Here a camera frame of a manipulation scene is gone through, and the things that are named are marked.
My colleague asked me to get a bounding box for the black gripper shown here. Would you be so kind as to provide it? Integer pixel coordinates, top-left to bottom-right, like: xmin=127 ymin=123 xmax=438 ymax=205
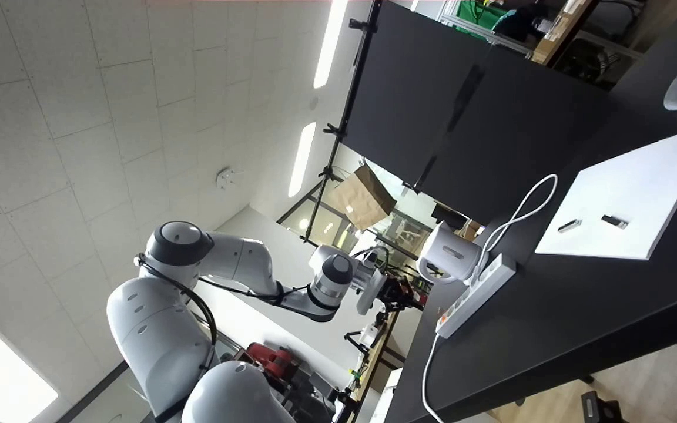
xmin=381 ymin=267 xmax=429 ymax=312

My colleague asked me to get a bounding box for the white power strip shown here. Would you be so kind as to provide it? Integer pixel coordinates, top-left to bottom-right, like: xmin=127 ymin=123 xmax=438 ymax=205
xmin=434 ymin=251 xmax=517 ymax=341

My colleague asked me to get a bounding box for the red machine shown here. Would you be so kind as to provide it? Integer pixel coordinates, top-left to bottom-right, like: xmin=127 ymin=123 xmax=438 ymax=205
xmin=241 ymin=341 xmax=301 ymax=387

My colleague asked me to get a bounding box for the small dark item on board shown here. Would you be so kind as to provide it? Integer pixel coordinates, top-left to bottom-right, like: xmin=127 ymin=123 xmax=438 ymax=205
xmin=599 ymin=211 xmax=631 ymax=230
xmin=555 ymin=217 xmax=586 ymax=236

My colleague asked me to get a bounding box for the long ceiling light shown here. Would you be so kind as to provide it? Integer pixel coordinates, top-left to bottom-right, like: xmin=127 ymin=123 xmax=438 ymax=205
xmin=309 ymin=0 xmax=353 ymax=91
xmin=285 ymin=119 xmax=319 ymax=200

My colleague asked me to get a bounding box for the black spring clamp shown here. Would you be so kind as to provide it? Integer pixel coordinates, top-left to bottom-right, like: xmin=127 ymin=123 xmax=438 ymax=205
xmin=347 ymin=13 xmax=378 ymax=36
xmin=319 ymin=119 xmax=347 ymax=143

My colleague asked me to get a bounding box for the black backdrop cloth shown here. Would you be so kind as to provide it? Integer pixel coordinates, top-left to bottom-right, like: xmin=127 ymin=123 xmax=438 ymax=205
xmin=339 ymin=0 xmax=615 ymax=227

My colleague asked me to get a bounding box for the round ceiling smoke detector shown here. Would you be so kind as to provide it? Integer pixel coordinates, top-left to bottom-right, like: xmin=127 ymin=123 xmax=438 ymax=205
xmin=212 ymin=164 xmax=240 ymax=191

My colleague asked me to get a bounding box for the black tripod stand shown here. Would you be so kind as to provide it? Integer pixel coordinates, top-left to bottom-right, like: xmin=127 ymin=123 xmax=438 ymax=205
xmin=302 ymin=0 xmax=381 ymax=237

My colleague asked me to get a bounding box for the white flat board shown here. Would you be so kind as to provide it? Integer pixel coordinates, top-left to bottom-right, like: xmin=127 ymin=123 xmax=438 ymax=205
xmin=532 ymin=119 xmax=677 ymax=263

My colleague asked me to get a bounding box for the green plastic object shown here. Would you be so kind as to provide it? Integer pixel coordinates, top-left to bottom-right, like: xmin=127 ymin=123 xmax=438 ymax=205
xmin=453 ymin=0 xmax=517 ymax=36

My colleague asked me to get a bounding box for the wooden top desk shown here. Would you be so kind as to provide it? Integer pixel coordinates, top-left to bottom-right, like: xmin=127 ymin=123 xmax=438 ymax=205
xmin=528 ymin=0 xmax=593 ymax=68

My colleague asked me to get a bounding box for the square ceiling light panel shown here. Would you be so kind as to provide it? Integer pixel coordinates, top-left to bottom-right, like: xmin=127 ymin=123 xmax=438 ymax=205
xmin=0 ymin=321 xmax=61 ymax=423

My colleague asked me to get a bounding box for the white power strip cable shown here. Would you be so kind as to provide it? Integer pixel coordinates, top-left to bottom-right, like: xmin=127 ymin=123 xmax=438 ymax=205
xmin=419 ymin=331 xmax=447 ymax=423

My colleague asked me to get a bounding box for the white kettle cable with plug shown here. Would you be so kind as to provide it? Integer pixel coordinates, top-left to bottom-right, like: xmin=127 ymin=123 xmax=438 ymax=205
xmin=473 ymin=172 xmax=562 ymax=270

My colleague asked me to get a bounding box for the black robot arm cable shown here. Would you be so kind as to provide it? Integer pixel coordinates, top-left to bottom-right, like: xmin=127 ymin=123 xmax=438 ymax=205
xmin=132 ymin=251 xmax=220 ymax=350

